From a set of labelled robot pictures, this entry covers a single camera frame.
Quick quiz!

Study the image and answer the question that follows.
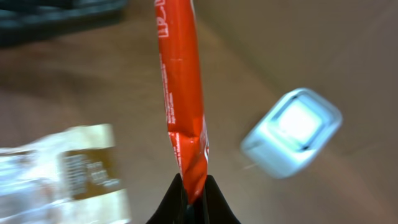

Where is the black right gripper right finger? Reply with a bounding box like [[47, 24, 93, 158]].
[[202, 175, 241, 224]]

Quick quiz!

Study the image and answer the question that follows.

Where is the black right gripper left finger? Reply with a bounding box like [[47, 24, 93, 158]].
[[147, 174, 187, 224]]

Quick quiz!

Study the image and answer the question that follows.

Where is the beige snack pouch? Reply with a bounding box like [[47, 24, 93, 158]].
[[1, 124, 131, 224]]

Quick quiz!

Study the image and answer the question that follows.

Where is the red stick sachet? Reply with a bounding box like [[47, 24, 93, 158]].
[[154, 0, 209, 204]]

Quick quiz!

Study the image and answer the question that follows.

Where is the white barcode scanner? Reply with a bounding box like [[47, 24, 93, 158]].
[[241, 88, 343, 179]]

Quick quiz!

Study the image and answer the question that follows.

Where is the grey plastic mesh basket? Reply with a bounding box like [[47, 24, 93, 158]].
[[1, 0, 128, 48]]

